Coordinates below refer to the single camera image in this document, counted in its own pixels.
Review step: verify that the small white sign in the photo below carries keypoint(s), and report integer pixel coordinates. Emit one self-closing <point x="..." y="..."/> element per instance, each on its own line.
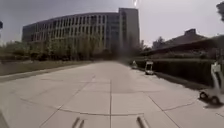
<point x="134" y="64"/>

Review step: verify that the pale concrete slab pavement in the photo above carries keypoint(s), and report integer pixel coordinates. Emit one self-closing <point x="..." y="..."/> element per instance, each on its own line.
<point x="100" y="90"/>

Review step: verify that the white sign board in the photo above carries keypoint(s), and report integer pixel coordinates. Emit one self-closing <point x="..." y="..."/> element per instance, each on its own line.
<point x="149" y="67"/>

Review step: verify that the large curved grey building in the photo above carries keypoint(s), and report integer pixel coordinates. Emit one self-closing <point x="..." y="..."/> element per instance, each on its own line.
<point x="86" y="28"/>

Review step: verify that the row of trees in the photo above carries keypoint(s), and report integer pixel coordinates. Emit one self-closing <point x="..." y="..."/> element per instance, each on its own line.
<point x="56" y="48"/>

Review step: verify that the robot's own part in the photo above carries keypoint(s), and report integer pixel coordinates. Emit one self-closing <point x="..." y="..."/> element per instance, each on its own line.
<point x="142" y="122"/>
<point x="78" y="122"/>

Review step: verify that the dark trimmed hedge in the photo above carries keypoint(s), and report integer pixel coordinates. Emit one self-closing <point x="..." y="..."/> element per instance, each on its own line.
<point x="186" y="68"/>

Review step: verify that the low building with dark roof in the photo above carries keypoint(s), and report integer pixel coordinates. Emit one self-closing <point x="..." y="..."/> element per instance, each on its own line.
<point x="186" y="41"/>

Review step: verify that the grass strip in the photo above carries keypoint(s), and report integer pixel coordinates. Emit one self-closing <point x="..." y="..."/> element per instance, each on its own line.
<point x="30" y="66"/>

